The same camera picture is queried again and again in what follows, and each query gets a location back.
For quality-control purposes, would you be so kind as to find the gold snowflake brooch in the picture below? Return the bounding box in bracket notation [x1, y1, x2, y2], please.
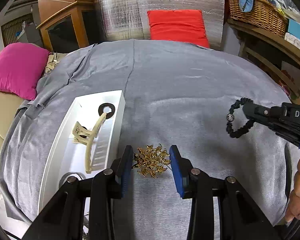
[132, 144, 171, 179]

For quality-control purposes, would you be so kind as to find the white blue patterned box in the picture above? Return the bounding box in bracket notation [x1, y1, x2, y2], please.
[284, 33, 300, 49]

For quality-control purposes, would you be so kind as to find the clear glass bangle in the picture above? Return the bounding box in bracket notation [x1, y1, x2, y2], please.
[58, 172, 86, 189]

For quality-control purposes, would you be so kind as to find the wooden cabinet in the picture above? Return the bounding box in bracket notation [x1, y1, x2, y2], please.
[37, 0, 101, 53]

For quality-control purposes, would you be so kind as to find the magenta pillow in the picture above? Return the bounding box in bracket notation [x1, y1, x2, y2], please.
[0, 42, 50, 100]

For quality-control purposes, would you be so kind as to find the red cushion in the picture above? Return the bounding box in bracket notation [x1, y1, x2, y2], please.
[147, 9, 210, 48]

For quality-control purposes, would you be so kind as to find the cream hair claw clip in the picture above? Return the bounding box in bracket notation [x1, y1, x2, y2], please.
[72, 112, 107, 174]

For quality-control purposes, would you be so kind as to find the wooden shelf table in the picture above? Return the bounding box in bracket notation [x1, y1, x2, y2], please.
[228, 19, 300, 105]

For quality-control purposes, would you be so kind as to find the wicker basket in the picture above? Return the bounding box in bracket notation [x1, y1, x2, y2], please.
[228, 0, 288, 37]

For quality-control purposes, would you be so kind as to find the person's right hand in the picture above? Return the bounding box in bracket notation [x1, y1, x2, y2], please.
[285, 159, 300, 223]

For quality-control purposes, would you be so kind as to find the silver foil insulation board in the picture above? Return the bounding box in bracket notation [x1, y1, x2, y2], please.
[95, 0, 225, 51]

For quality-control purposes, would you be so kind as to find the light blue shoe box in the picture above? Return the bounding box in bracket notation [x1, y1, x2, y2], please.
[288, 19, 300, 39]

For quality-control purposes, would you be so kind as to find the brown round disc ring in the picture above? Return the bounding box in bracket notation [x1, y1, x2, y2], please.
[98, 103, 115, 118]

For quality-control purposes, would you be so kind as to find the grey table cloth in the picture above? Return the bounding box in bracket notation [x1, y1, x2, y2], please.
[0, 39, 294, 240]

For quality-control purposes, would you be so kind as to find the white jewelry tray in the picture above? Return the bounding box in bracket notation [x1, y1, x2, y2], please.
[38, 90, 125, 211]

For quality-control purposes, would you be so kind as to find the black beaded bracelet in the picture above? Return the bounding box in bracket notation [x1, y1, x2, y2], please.
[225, 97, 255, 139]

